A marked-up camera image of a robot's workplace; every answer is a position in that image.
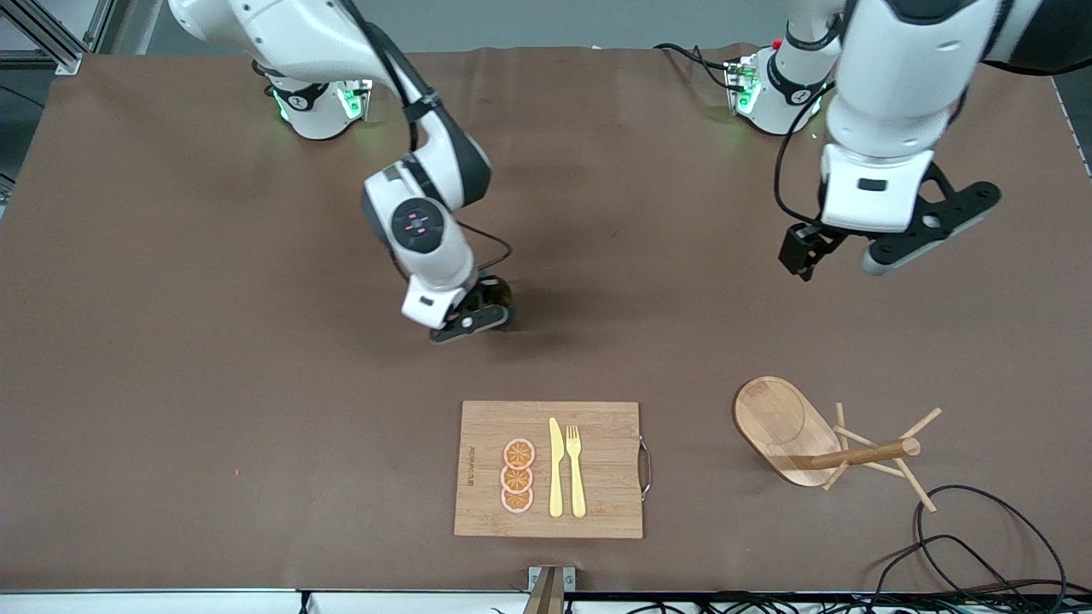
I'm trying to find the dark teal cup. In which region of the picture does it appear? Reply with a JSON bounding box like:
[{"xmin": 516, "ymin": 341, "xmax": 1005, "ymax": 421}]
[{"xmin": 478, "ymin": 275, "xmax": 516, "ymax": 329}]

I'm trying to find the bamboo cutting board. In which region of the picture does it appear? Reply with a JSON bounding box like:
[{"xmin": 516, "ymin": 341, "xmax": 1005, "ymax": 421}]
[{"xmin": 453, "ymin": 401, "xmax": 653, "ymax": 540}]

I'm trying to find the wooden mug tree stand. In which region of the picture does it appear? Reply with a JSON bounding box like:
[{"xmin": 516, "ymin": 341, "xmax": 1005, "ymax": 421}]
[{"xmin": 734, "ymin": 376, "xmax": 944, "ymax": 513}]

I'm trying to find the grey connector box green light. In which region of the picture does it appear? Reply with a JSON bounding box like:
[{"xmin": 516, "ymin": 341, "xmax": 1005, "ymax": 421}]
[
  {"xmin": 725, "ymin": 56, "xmax": 760, "ymax": 116},
  {"xmin": 340, "ymin": 78, "xmax": 376, "ymax": 120}
]

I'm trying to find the yellow plastic knife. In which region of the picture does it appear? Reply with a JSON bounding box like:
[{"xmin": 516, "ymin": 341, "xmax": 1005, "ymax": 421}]
[{"xmin": 549, "ymin": 417, "xmax": 565, "ymax": 518}]

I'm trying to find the yellow plastic fork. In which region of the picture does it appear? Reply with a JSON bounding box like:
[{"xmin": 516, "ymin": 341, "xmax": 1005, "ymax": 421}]
[{"xmin": 566, "ymin": 425, "xmax": 588, "ymax": 519}]

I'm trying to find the brown table cover sheet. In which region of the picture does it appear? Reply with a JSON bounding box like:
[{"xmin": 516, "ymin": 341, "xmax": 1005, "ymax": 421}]
[{"xmin": 0, "ymin": 47, "xmax": 1092, "ymax": 594}]

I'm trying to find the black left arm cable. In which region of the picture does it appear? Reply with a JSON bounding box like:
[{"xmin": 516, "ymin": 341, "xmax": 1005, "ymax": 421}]
[{"xmin": 773, "ymin": 81, "xmax": 844, "ymax": 229}]

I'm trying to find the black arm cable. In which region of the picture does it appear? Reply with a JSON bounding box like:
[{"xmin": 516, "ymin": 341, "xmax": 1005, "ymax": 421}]
[
  {"xmin": 337, "ymin": 0, "xmax": 514, "ymax": 275},
  {"xmin": 773, "ymin": 81, "xmax": 844, "ymax": 229}
]

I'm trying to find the black base cable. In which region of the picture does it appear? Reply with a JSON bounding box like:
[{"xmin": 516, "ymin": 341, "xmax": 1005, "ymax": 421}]
[{"xmin": 655, "ymin": 43, "xmax": 735, "ymax": 90}]

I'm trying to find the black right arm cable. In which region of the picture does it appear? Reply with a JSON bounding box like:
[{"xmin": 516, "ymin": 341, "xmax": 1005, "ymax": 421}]
[{"xmin": 337, "ymin": 0, "xmax": 514, "ymax": 275}]

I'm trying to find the metal bracket with wooden post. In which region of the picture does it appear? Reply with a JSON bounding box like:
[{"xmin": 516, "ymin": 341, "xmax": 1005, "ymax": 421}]
[{"xmin": 527, "ymin": 565, "xmax": 578, "ymax": 614}]

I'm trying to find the black cable large loop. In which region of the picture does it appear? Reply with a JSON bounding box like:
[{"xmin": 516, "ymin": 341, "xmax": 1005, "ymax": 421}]
[{"xmin": 915, "ymin": 484, "xmax": 1069, "ymax": 598}]

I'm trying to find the black cable small loop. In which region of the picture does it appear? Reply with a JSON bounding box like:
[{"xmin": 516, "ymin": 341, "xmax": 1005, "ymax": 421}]
[{"xmin": 870, "ymin": 533, "xmax": 1037, "ymax": 598}]

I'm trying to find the white table edge rail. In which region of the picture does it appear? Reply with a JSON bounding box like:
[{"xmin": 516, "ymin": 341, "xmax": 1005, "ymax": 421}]
[{"xmin": 0, "ymin": 587, "xmax": 1092, "ymax": 614}]

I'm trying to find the aluminium frame profile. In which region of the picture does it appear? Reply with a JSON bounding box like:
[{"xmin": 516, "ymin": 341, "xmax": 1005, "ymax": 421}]
[{"xmin": 0, "ymin": 0, "xmax": 116, "ymax": 76}]

